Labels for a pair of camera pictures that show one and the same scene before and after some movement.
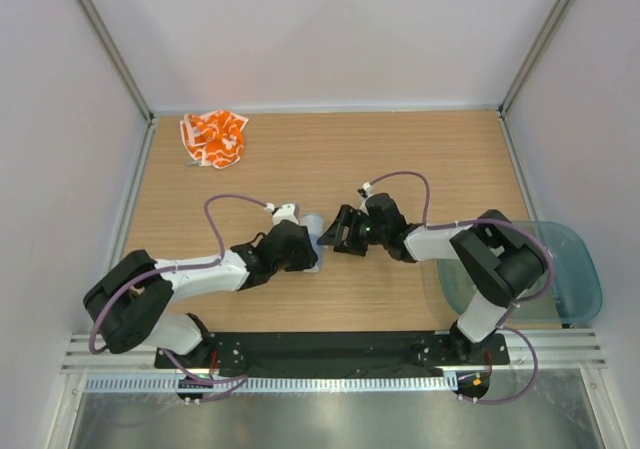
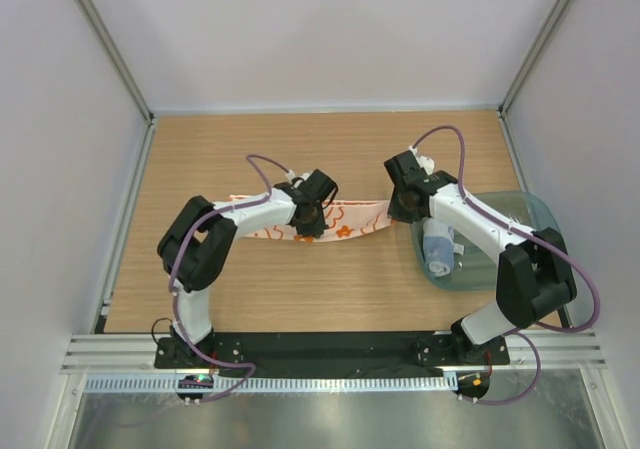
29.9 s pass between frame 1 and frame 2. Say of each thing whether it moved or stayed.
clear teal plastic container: moved
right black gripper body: moved
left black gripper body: moved
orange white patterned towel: moved
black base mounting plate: stayed
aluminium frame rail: stayed
